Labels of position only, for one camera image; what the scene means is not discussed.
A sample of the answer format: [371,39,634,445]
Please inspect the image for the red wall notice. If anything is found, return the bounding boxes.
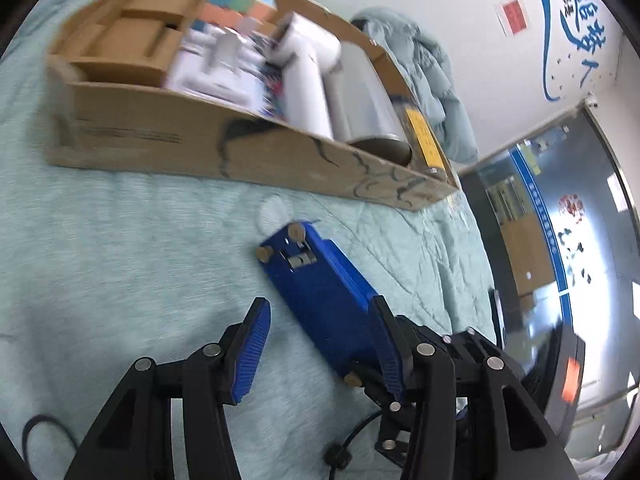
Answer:
[496,0,531,37]

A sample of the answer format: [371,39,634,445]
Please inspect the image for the silver metal can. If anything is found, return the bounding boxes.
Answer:
[322,40,413,166]

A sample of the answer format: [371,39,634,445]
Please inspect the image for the dark furniture piece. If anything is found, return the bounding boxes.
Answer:
[490,285,587,453]

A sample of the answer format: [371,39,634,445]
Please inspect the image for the white hair dryer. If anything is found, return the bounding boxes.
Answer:
[267,10,343,138]

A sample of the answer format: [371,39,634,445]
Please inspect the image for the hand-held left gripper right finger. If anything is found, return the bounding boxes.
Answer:
[370,296,578,480]

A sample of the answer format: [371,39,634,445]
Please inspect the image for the light grey rectangular box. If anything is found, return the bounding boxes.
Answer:
[165,25,271,111]

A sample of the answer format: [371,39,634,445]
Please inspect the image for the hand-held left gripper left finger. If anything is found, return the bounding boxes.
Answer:
[64,297,272,480]

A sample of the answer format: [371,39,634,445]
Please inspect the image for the blue plastic device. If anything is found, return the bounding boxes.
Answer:
[257,220,396,386]

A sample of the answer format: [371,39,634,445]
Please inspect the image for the yellow label jar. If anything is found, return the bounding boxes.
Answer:
[392,95,448,173]

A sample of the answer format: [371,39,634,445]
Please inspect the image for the thin black cable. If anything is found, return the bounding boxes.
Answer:
[22,414,83,463]

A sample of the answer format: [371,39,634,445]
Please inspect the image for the wide cardboard tray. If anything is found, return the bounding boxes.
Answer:
[45,0,461,212]

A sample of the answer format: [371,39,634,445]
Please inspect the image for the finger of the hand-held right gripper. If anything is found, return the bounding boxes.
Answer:
[395,316,490,358]
[350,359,417,467]

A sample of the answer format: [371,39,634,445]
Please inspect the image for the black power cable with plug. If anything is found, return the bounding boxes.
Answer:
[322,407,388,470]

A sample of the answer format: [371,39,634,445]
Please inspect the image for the glass door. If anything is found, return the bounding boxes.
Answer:
[460,97,640,461]

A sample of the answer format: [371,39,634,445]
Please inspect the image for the light blue quilt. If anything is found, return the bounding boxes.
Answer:
[350,7,478,163]

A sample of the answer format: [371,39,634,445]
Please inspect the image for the dark printed box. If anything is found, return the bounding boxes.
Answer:
[252,35,291,118]

